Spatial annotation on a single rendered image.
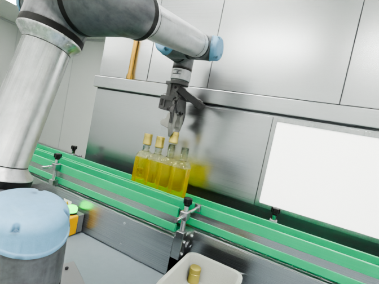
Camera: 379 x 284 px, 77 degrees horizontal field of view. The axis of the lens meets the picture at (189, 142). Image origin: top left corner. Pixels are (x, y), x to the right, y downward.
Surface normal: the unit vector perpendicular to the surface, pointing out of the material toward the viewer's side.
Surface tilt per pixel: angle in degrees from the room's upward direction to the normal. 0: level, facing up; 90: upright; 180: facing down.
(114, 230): 90
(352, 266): 90
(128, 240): 90
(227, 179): 90
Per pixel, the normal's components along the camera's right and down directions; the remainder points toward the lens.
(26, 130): 0.81, 0.19
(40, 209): 0.30, -0.94
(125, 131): -0.42, -0.03
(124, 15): 0.46, 0.62
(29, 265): 0.63, 0.21
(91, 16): 0.04, 0.76
